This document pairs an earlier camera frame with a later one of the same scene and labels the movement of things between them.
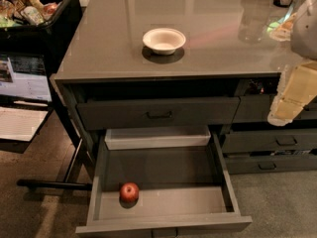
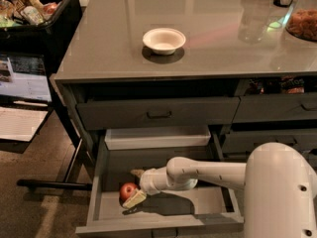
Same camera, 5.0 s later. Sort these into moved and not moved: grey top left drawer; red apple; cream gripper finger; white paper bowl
Moved: cream gripper finger
Not moved: white paper bowl; grey top left drawer; red apple
